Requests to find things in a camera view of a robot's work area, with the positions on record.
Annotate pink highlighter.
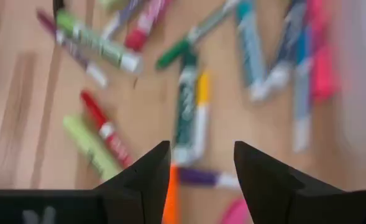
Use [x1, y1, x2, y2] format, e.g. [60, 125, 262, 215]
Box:
[305, 0, 341, 102]

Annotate orange highlighter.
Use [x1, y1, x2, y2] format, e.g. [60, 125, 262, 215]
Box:
[161, 164, 181, 224]

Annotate magenta Expo marker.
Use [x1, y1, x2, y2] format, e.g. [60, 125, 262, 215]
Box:
[124, 0, 173, 53]

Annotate light green highlighter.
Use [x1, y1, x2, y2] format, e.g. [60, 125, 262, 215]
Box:
[62, 114, 122, 182]

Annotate light green Expo marker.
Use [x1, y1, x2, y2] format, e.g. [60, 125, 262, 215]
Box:
[55, 8, 144, 75]

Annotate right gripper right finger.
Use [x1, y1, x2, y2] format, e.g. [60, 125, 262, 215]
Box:
[234, 140, 366, 224]

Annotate plum fine-tip marker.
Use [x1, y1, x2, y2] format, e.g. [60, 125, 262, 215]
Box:
[35, 9, 109, 90]

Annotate pink-capped white marker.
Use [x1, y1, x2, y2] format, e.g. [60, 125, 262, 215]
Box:
[219, 197, 252, 224]

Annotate yellow-capped white marker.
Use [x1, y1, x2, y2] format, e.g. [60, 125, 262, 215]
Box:
[191, 70, 211, 164]

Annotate teal Expo marker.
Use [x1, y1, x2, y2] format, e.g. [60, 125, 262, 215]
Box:
[234, 0, 268, 94]

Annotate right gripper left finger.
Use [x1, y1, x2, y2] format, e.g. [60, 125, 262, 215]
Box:
[94, 140, 172, 224]

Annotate red fine-tip marker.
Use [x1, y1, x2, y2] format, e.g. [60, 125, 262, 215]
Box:
[79, 89, 134, 169]

